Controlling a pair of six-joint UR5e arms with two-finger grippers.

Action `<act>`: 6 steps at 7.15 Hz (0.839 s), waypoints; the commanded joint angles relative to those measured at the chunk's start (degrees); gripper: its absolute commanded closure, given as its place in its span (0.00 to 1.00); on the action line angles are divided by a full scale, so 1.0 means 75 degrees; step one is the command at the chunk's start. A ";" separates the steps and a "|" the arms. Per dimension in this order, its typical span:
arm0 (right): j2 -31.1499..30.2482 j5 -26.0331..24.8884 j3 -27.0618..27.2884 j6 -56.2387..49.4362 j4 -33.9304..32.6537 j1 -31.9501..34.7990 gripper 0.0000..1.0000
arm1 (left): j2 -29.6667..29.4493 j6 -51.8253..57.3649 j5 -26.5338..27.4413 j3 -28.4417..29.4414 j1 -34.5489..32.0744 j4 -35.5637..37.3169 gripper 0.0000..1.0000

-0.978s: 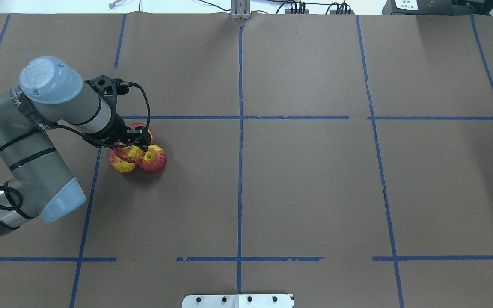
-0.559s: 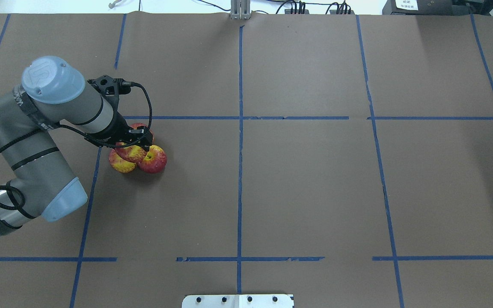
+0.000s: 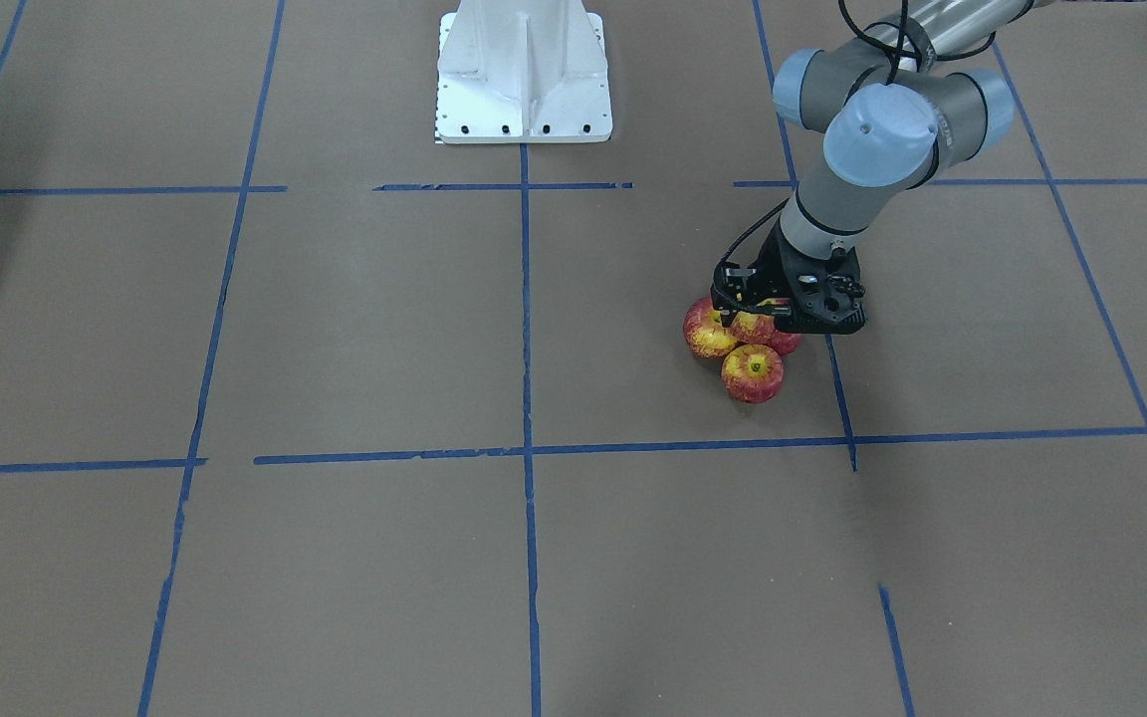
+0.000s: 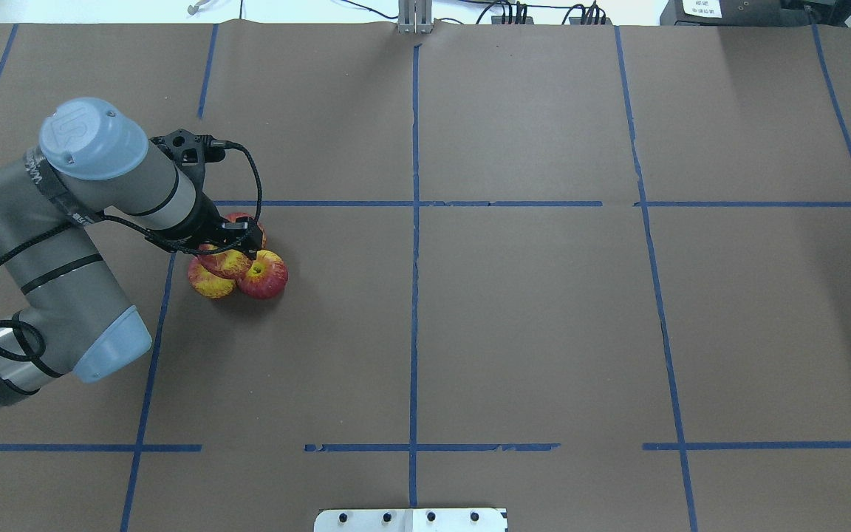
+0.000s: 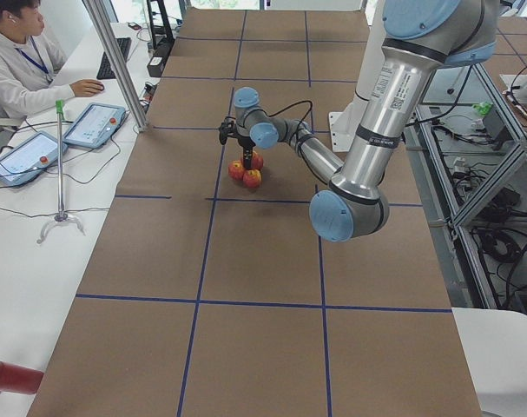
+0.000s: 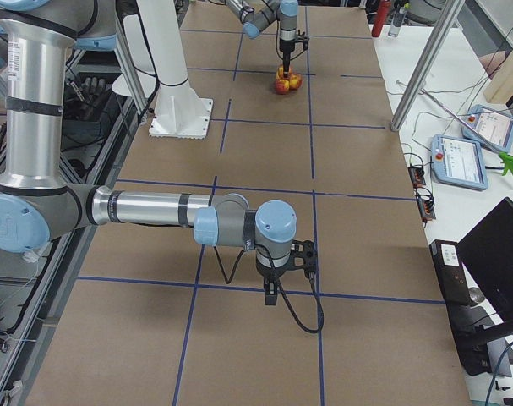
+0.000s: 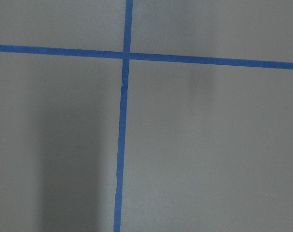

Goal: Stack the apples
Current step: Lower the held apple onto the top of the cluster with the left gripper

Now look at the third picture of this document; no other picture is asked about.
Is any red yellow apple back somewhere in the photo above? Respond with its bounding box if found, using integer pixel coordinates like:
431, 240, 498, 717
766, 332, 803, 358
682, 296, 741, 359

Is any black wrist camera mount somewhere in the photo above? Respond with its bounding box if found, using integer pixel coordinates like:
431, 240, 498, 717
774, 271, 866, 336

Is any red yellow apple front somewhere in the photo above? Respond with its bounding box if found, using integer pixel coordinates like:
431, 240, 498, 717
721, 344, 785, 404

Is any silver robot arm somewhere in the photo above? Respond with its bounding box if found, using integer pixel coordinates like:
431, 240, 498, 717
710, 1, 1037, 335

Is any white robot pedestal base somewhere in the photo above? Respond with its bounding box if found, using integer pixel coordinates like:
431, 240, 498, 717
434, 1, 614, 145

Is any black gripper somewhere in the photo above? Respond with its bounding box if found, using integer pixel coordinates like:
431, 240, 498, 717
711, 221, 861, 328

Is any red yellow lone apple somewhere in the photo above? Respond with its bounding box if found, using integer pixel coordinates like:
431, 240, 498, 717
728, 312, 778, 346

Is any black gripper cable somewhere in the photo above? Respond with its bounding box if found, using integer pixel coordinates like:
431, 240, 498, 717
719, 0, 998, 275

